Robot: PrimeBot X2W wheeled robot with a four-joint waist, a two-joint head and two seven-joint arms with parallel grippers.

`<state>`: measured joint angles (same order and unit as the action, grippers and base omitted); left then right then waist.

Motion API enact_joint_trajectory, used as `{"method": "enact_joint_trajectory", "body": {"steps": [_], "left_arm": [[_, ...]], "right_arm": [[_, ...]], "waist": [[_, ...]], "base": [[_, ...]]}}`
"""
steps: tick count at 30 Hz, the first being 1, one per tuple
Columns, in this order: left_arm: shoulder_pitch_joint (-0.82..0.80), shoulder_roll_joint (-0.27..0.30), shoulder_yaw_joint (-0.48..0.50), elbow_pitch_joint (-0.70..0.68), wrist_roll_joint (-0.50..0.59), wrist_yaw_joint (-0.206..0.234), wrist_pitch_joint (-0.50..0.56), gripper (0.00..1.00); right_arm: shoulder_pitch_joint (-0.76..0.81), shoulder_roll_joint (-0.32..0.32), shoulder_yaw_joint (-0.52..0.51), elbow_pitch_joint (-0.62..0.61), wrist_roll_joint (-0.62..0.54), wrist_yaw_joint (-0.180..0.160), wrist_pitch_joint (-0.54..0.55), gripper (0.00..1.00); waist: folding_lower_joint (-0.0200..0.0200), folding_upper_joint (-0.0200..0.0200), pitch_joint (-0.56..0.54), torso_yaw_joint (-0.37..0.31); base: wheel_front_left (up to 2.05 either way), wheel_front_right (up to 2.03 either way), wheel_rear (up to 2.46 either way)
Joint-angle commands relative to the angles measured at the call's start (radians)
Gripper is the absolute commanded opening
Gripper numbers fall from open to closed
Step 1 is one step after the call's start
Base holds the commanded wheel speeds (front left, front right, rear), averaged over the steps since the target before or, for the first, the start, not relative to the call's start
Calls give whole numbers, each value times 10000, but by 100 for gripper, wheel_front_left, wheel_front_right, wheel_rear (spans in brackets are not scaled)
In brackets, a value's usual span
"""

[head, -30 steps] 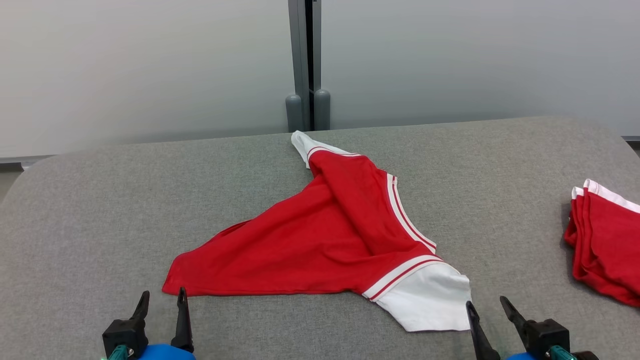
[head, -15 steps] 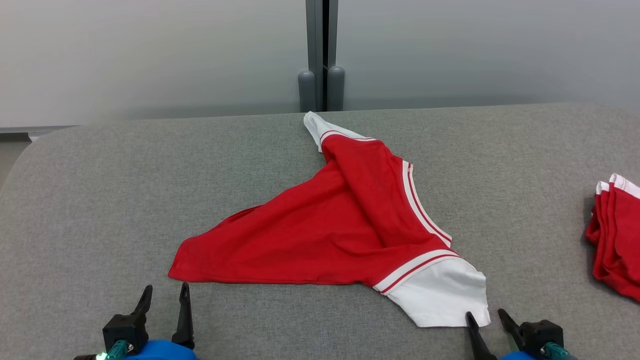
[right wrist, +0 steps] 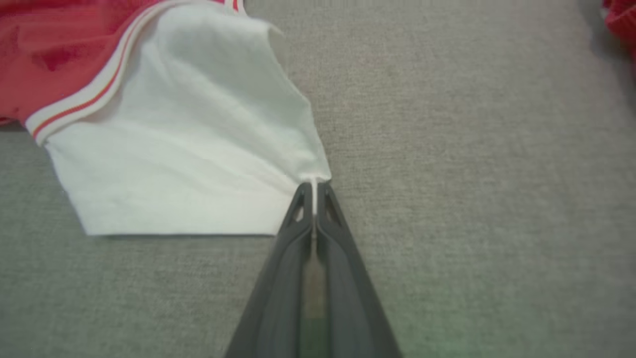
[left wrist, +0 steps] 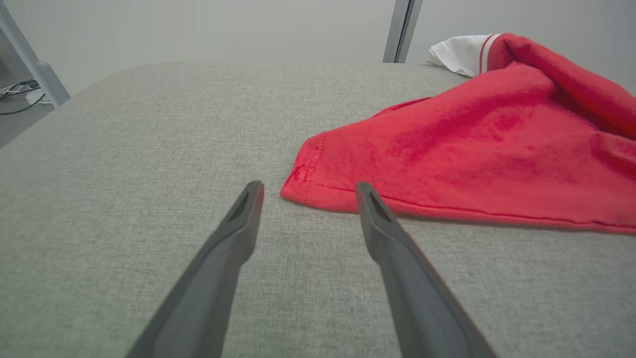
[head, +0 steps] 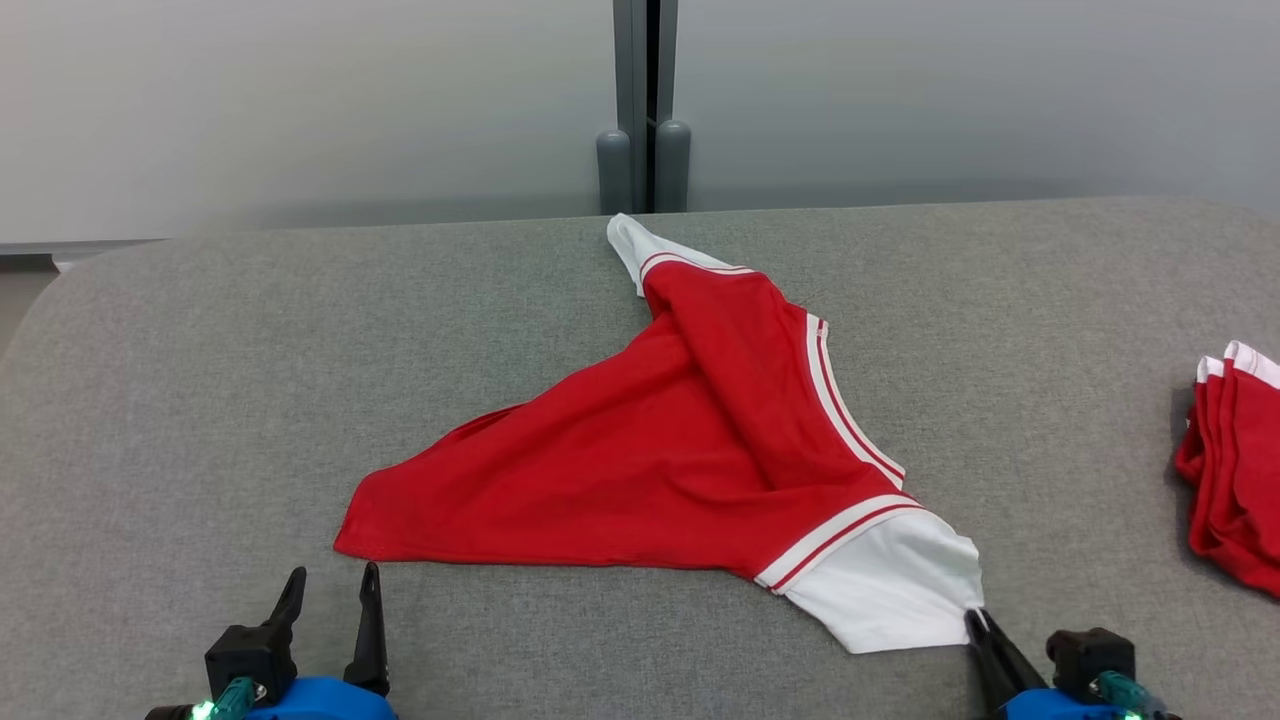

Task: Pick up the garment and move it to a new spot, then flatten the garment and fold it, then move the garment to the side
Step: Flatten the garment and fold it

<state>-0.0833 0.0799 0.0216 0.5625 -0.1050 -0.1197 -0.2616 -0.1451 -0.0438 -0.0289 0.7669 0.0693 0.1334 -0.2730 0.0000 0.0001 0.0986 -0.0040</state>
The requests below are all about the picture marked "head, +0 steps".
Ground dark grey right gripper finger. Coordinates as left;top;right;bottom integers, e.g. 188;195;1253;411
975;608;1049;702
965;608;1010;717

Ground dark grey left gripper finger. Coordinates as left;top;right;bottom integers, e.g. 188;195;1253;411
344;561;392;693
264;566;309;642

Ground red shorts with white stripes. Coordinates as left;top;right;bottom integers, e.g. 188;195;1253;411
1174;340;1280;601

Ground red and white jersey shirt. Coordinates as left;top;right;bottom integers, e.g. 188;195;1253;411
333;213;987;656

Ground teal-plug left camera cable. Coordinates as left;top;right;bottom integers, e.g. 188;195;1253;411
145;675;263;720

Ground teal-plug camera cable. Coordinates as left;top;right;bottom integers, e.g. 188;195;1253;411
145;675;263;720
1094;669;1173;720

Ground teal-plug right camera cable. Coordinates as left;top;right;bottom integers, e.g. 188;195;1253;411
1094;669;1173;720

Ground grey wall baseboard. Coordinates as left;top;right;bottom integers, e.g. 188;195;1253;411
0;238;169;271

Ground grey cylindrical post foot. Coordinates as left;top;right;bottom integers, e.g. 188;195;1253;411
596;129;634;215
654;119;693;214

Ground grey partition post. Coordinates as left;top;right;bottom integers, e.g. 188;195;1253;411
612;0;680;214

